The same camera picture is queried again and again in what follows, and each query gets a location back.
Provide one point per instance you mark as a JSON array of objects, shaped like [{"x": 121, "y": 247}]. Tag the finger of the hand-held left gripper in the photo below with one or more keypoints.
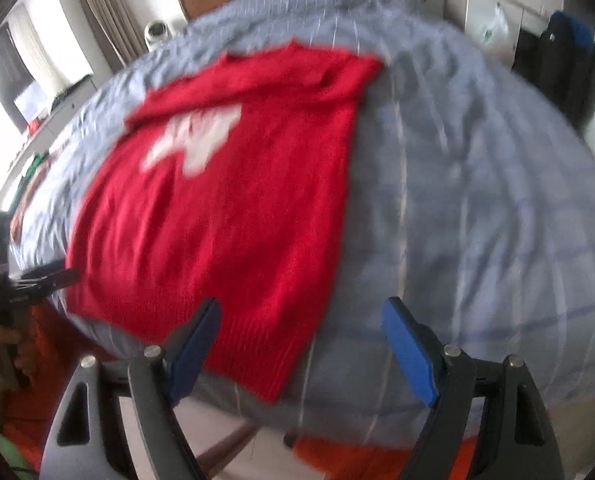
[
  {"x": 52, "y": 277},
  {"x": 25, "y": 296}
]

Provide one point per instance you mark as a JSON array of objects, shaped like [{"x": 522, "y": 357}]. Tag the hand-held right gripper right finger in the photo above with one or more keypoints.
[{"x": 410, "y": 350}]

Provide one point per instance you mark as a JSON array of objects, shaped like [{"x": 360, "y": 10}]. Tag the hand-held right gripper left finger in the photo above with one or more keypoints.
[{"x": 195, "y": 345}]

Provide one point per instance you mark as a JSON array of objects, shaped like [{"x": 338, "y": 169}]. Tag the red sweater with white rabbit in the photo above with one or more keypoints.
[{"x": 217, "y": 210}]

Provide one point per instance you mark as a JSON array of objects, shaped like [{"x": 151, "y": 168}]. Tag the person's left hand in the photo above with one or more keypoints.
[{"x": 27, "y": 360}]

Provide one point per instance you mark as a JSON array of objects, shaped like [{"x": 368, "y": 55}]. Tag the brown cloth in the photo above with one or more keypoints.
[{"x": 25, "y": 210}]

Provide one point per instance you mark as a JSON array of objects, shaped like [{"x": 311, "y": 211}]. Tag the bed with blue checked sheet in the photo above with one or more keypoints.
[{"x": 452, "y": 210}]

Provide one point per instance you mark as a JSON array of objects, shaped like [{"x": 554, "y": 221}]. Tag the small white fan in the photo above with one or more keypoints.
[{"x": 156, "y": 32}]

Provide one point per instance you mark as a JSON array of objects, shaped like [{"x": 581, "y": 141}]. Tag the beige curtain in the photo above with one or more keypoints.
[{"x": 107, "y": 15}]

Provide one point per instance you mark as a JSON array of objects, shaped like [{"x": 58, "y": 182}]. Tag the black and blue backpack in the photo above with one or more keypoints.
[{"x": 557, "y": 70}]

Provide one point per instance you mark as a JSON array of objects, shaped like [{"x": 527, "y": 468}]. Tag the white plastic bag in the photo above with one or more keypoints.
[{"x": 495, "y": 30}]

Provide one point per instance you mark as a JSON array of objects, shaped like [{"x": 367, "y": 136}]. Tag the white cabinet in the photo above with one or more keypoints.
[{"x": 477, "y": 5}]

